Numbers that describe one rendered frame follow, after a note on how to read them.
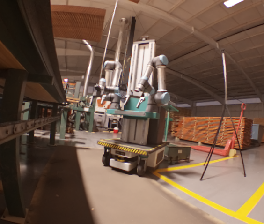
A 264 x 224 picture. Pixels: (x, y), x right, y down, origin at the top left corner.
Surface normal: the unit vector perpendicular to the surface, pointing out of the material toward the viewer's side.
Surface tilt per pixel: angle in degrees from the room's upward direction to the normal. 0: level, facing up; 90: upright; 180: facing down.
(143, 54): 90
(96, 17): 180
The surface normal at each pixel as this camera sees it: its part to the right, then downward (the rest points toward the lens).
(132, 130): -0.44, -0.11
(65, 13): -0.11, 0.99
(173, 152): 0.41, -0.01
